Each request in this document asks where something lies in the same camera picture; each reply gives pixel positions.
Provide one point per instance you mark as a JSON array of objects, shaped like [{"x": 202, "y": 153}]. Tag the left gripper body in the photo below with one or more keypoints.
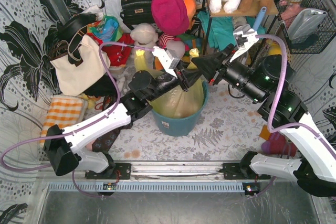
[{"x": 182, "y": 77}]

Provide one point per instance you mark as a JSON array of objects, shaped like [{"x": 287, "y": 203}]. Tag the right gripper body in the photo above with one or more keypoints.
[{"x": 218, "y": 66}]

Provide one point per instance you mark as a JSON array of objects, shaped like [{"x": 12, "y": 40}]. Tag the yellow trash bag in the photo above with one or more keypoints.
[{"x": 176, "y": 103}]

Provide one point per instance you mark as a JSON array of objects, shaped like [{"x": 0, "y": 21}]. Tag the teal trash bin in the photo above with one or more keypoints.
[{"x": 180, "y": 127}]

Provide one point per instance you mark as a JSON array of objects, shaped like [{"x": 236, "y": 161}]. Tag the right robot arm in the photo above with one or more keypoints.
[{"x": 290, "y": 116}]

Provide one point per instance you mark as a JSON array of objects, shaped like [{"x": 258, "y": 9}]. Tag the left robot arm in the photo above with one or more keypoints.
[{"x": 66, "y": 148}]

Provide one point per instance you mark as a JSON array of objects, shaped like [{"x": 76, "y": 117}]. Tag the rainbow striped bag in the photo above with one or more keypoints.
[{"x": 193, "y": 42}]

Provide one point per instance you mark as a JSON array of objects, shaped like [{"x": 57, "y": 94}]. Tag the magenta fabric bag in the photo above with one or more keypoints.
[{"x": 170, "y": 16}]

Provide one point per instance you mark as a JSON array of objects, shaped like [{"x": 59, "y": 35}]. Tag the colourful printed bag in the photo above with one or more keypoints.
[{"x": 105, "y": 30}]

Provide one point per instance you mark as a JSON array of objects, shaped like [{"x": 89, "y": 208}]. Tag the cream canvas tote bag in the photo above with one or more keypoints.
[{"x": 74, "y": 79}]

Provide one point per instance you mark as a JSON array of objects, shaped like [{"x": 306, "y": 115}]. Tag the teal folded cloth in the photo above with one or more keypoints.
[{"x": 221, "y": 31}]

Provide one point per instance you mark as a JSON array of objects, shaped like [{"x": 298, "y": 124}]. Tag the pink white plush doll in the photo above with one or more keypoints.
[{"x": 172, "y": 43}]

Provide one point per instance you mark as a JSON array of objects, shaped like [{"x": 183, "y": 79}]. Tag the red cloth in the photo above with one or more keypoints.
[{"x": 119, "y": 55}]

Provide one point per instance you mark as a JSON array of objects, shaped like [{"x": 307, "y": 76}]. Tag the wooden metal shelf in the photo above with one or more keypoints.
[{"x": 252, "y": 12}]

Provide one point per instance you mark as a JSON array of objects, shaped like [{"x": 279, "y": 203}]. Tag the orange plush toy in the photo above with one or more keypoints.
[{"x": 191, "y": 10}]

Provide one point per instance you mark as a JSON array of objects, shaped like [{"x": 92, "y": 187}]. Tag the black leather handbag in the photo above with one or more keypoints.
[{"x": 135, "y": 12}]

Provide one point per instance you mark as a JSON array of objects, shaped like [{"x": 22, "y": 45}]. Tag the silver foil pouch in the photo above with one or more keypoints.
[{"x": 306, "y": 22}]

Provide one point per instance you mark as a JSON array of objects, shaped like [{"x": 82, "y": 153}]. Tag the brown patterned necktie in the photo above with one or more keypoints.
[{"x": 104, "y": 142}]

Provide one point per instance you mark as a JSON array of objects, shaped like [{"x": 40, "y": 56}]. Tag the orange checkered towel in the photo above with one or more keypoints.
[{"x": 64, "y": 111}]

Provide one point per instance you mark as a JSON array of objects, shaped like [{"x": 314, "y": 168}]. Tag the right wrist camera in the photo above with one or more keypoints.
[{"x": 245, "y": 38}]

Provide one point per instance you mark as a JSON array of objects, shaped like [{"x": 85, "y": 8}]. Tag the black wire basket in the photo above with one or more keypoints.
[{"x": 317, "y": 41}]

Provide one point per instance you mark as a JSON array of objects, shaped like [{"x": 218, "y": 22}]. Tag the aluminium front rail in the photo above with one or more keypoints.
[{"x": 178, "y": 169}]

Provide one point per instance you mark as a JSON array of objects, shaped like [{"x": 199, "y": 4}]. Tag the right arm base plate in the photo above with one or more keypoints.
[{"x": 236, "y": 171}]

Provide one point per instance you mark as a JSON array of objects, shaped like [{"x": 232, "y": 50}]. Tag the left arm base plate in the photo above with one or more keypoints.
[{"x": 122, "y": 171}]

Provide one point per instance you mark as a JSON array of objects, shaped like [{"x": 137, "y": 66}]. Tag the grey cable duct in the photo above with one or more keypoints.
[{"x": 157, "y": 187}]

